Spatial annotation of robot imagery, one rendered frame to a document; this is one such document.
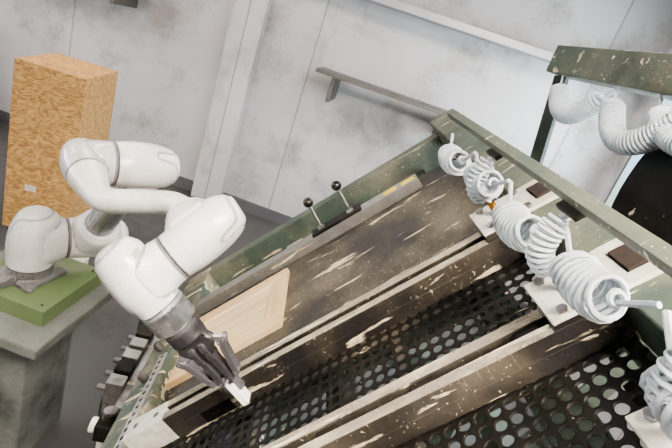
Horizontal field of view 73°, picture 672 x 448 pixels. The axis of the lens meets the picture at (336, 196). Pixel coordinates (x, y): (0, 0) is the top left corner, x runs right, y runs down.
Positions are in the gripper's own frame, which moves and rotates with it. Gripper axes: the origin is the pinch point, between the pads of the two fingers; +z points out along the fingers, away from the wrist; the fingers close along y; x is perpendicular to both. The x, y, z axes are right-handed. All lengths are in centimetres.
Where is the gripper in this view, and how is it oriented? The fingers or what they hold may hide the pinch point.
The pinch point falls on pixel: (238, 389)
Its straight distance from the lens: 109.1
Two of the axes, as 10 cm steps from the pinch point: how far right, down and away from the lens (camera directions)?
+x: -0.2, -3.5, 9.4
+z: 5.3, 7.9, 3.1
